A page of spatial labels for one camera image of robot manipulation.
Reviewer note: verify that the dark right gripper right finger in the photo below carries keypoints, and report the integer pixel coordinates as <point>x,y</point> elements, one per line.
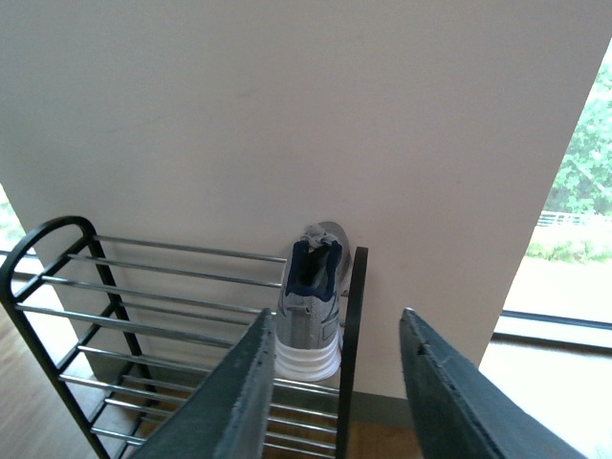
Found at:
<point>457,412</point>

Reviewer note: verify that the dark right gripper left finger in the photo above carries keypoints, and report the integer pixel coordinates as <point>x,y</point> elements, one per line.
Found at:
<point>227,415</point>

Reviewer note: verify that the grey knit sneaker navy collar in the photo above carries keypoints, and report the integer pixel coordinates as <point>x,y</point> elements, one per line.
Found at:
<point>307,330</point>

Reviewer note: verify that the black metal shoe rack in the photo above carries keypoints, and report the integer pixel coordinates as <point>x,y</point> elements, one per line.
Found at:
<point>126,330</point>

